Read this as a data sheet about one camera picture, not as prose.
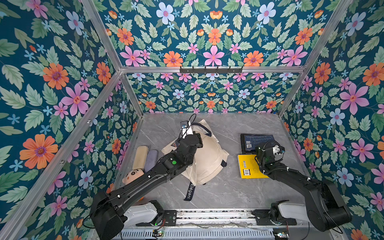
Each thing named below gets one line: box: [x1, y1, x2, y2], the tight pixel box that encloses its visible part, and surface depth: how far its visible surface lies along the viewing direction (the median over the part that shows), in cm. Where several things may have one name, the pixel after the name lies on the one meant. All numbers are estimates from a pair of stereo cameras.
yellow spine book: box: [237, 154, 270, 179], surface depth 86 cm
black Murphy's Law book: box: [240, 133, 249, 155], surface depth 97 cm
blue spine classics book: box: [240, 133, 275, 154], surface depth 96 cm
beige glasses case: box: [132, 145, 148, 171], surface depth 95 cm
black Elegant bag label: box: [183, 181, 196, 202], surface depth 84 cm
